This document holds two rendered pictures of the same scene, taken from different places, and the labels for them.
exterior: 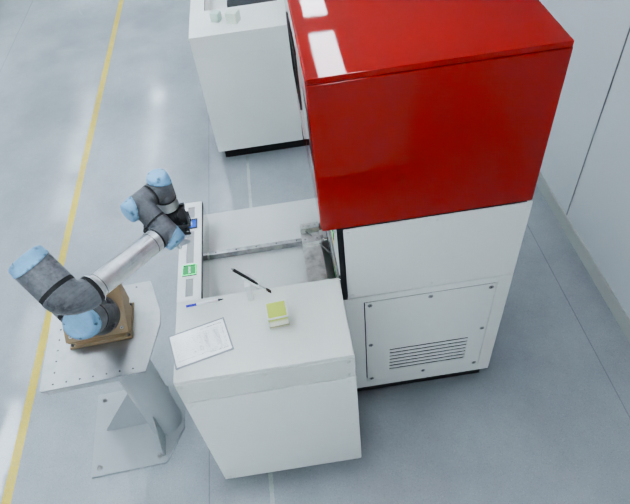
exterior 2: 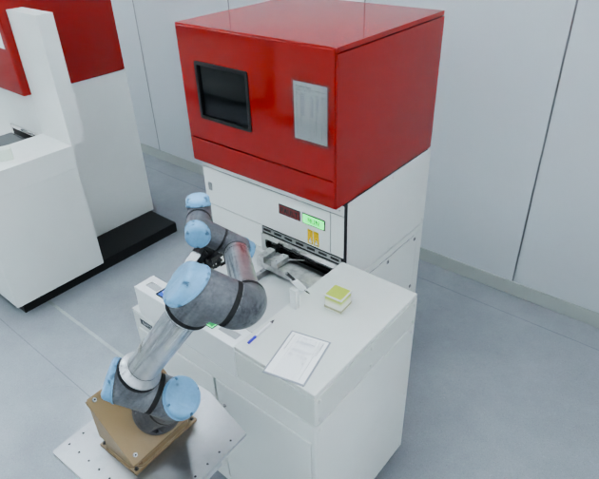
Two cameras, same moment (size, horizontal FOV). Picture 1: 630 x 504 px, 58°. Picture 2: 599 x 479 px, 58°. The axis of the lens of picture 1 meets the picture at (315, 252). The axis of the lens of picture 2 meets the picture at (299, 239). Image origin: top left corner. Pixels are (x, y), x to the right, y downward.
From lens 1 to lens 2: 146 cm
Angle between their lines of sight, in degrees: 39
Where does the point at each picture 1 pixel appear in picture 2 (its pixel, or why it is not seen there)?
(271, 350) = (359, 326)
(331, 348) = (397, 299)
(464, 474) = (465, 407)
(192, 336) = (284, 357)
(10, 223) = not seen: outside the picture
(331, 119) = (348, 86)
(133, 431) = not seen: outside the picture
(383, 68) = (373, 35)
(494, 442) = (458, 374)
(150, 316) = not seen: hidden behind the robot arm
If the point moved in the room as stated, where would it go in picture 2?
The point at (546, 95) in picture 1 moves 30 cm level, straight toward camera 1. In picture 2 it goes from (435, 54) to (481, 72)
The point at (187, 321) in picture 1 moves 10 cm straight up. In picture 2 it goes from (263, 352) to (261, 329)
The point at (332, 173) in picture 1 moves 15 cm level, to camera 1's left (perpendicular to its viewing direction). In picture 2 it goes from (345, 143) to (318, 156)
